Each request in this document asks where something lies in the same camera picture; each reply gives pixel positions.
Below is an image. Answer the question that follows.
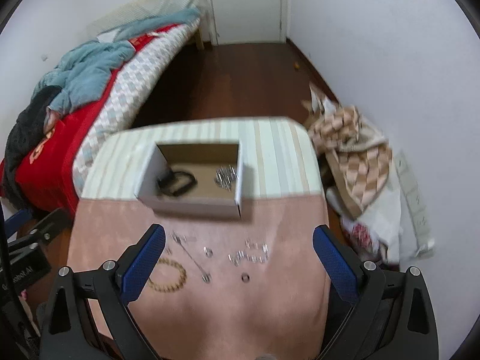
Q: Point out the thick silver chain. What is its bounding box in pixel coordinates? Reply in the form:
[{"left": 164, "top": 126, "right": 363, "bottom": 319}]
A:
[{"left": 213, "top": 164, "right": 239, "bottom": 191}]

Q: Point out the white printed plastic bag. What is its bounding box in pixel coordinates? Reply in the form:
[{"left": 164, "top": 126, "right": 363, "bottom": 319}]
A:
[{"left": 326, "top": 175, "right": 417, "bottom": 267}]

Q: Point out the wooden bead bracelet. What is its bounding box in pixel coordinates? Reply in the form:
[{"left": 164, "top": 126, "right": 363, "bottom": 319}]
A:
[{"left": 146, "top": 257, "right": 188, "bottom": 293}]

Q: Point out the silver hair pin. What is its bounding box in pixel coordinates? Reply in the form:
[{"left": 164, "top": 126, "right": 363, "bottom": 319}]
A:
[{"left": 172, "top": 232, "right": 212, "bottom": 284}]

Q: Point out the red bed cover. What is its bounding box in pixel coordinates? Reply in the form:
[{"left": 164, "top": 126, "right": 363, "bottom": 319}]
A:
[{"left": 0, "top": 23, "right": 185, "bottom": 215}]

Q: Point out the white power strip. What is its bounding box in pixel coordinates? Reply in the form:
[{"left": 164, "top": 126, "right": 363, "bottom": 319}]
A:
[{"left": 394, "top": 150, "right": 435, "bottom": 256}]

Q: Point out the black knit garment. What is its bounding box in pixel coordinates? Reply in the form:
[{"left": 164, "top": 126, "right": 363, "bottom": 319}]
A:
[{"left": 1, "top": 85, "right": 62, "bottom": 209}]

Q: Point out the white cardboard box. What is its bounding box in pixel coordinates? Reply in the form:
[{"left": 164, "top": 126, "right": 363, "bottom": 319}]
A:
[{"left": 135, "top": 141, "right": 243, "bottom": 219}]

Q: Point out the checkered beige blanket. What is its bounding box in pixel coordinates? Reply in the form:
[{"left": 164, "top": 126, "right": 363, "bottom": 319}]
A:
[{"left": 303, "top": 83, "right": 393, "bottom": 219}]

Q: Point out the teal blue blanket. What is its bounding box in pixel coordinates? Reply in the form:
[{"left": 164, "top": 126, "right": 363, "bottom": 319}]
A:
[{"left": 30, "top": 7, "right": 200, "bottom": 116}]

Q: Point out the black smart band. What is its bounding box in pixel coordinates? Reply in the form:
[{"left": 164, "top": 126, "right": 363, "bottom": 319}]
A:
[{"left": 157, "top": 170, "right": 198, "bottom": 197}]

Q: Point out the white door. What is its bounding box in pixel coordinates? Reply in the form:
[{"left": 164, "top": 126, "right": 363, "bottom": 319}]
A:
[{"left": 208, "top": 0, "right": 288, "bottom": 46}]

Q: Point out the silver link bracelet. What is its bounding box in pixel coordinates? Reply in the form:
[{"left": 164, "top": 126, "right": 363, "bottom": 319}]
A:
[{"left": 227, "top": 239, "right": 270, "bottom": 267}]

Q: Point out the striped table cloth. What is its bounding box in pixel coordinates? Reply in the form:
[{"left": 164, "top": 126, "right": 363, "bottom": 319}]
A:
[{"left": 73, "top": 117, "right": 323, "bottom": 200}]

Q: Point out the checkered mattress quilt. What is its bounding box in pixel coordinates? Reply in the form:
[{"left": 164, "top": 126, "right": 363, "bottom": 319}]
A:
[{"left": 72, "top": 18, "right": 200, "bottom": 195}]

